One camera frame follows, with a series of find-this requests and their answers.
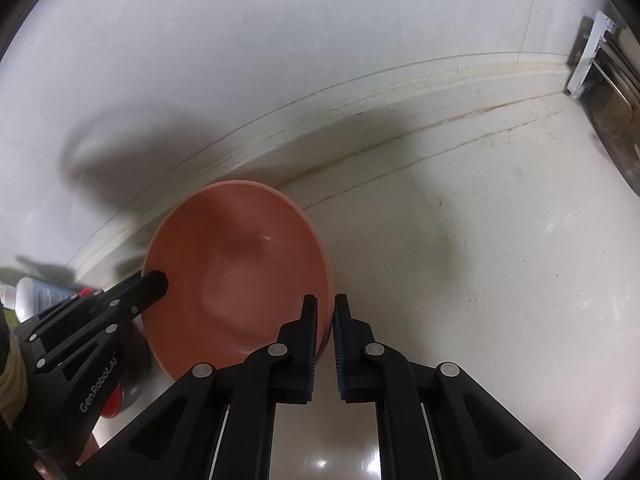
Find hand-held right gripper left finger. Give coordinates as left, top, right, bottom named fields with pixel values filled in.
left=70, top=294, right=319, bottom=480

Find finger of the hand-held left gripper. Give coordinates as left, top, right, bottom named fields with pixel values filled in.
left=20, top=270, right=170, bottom=372

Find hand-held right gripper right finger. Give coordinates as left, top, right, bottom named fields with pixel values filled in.
left=334, top=294, right=583, bottom=480

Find red bowl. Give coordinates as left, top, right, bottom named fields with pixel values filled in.
left=75, top=287, right=151, bottom=418

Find pink bowl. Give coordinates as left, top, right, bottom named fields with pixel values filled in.
left=141, top=180, right=333, bottom=380

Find person's left hand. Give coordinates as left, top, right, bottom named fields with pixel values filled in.
left=30, top=430, right=101, bottom=480

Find white spray bottle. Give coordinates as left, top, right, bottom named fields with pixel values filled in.
left=0, top=276, right=81, bottom=323

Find large steel pot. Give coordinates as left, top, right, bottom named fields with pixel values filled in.
left=587, top=45, right=640, bottom=191

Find grey pot shelf rack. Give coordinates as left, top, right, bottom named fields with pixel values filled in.
left=567, top=10, right=640, bottom=106

